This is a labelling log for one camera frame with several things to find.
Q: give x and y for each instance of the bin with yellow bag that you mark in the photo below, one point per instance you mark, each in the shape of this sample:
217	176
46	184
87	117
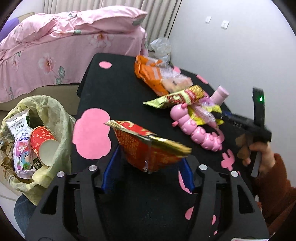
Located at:
43	111

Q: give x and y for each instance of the red paper cup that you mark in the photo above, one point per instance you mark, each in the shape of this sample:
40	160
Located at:
44	145

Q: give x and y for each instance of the white green milk carton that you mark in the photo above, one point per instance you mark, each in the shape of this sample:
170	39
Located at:
19	122

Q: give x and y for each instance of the person's right hand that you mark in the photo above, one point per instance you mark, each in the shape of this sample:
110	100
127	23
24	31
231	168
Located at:
267	156

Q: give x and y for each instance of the wall socket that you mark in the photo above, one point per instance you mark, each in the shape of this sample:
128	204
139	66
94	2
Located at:
225	24

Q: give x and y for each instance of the yellow biscuit packet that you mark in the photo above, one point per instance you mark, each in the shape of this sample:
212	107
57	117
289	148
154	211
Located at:
198	120

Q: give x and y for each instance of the pink floral duvet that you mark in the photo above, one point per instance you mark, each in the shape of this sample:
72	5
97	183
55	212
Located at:
51	28

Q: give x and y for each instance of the purple pillow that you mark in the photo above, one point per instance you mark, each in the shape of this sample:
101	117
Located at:
8	27

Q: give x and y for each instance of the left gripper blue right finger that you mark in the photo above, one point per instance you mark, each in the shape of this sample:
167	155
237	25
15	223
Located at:
185	176

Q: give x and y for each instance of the striped beige curtain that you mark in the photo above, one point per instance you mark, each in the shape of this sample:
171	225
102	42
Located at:
156	17

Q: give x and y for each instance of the pink caterpillar toy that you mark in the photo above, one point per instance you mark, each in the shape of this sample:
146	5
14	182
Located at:
209	141

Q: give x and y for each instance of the person's jeans leg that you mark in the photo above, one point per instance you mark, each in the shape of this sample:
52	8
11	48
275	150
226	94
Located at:
23	212

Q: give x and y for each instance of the orange snack bag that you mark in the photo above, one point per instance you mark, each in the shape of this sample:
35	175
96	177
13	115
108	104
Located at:
159	76

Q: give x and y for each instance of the white cartoon snack packet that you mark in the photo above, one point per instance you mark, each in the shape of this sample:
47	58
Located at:
22	156

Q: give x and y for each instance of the red gold snack bag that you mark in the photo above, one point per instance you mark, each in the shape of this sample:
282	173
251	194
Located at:
144	149

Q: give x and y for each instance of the white plastic bag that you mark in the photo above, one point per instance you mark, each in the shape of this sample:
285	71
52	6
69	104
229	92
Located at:
161	48

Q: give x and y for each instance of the wall switch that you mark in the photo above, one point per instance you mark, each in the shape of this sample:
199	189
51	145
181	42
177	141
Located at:
208	19

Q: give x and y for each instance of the bed with pink sheet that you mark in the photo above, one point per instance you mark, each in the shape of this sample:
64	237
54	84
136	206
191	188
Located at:
50	68

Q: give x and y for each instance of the gold green snack wrapper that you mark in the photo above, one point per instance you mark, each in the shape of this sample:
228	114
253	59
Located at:
189	96

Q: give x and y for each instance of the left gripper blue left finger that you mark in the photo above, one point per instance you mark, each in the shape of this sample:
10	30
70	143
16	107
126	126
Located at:
112	171

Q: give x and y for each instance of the pink transparent wrapper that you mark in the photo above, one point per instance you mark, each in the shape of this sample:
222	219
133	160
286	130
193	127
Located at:
203	108

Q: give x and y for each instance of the pink cylinder container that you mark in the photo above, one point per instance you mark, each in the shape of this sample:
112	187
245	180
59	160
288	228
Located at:
219	96

